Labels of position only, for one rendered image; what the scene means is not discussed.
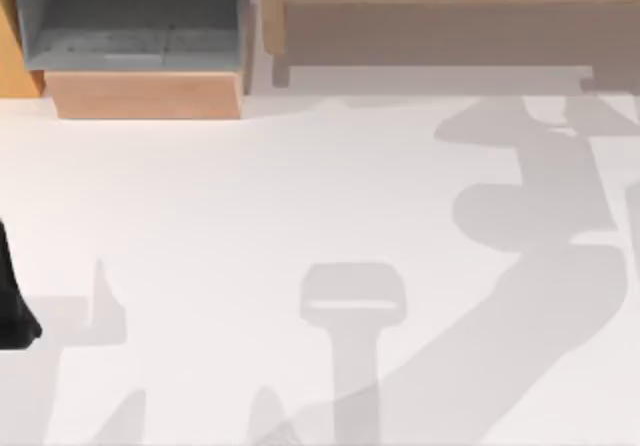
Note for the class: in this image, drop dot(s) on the pale wooden drawer front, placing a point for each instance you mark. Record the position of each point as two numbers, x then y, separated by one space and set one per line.
145 95

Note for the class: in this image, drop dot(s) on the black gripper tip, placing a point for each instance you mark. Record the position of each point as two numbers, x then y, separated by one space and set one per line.
12 306

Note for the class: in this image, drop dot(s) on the wooden open shelf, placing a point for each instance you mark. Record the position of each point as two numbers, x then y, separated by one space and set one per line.
450 21

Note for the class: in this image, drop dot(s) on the wooden cupboard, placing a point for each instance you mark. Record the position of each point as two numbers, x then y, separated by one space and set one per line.
12 46

